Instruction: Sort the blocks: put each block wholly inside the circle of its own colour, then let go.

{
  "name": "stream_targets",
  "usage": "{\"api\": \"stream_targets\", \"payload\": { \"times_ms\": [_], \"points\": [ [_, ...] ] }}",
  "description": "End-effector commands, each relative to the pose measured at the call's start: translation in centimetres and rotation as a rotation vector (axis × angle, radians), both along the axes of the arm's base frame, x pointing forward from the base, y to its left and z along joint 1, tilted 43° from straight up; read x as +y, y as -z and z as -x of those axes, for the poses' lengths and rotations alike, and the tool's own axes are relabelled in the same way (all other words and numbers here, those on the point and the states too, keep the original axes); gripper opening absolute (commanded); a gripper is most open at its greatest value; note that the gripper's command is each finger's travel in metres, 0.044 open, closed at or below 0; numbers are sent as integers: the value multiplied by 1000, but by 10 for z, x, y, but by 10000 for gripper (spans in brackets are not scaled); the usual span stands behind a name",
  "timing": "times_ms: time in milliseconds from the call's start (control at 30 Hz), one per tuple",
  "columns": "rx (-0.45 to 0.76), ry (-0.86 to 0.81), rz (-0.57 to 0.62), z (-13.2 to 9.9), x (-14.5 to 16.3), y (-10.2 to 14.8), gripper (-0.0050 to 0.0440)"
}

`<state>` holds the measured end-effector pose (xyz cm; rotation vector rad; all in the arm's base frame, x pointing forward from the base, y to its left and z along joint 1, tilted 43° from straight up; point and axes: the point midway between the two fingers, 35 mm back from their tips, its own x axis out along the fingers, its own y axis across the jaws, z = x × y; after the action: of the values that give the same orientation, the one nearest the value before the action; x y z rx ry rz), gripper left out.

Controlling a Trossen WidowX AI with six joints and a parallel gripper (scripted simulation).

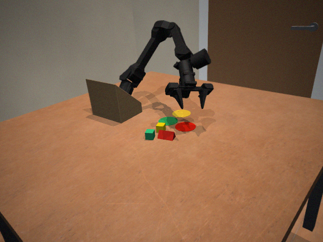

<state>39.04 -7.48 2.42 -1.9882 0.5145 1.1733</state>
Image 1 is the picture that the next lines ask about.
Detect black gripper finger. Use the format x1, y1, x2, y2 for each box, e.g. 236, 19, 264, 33
198, 89, 210, 109
170, 89, 183, 109

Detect green block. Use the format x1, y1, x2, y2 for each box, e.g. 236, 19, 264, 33
145, 129, 155, 140

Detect red circle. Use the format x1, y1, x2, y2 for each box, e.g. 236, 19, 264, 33
175, 122, 196, 132

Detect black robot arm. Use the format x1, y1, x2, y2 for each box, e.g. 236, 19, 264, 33
119, 20, 211, 95

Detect green circle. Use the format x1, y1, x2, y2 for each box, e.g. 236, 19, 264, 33
158, 117, 178, 126

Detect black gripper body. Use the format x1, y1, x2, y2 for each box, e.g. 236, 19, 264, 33
165, 70, 214, 95

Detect yellow circle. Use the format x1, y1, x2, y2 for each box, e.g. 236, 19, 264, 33
172, 110, 191, 117

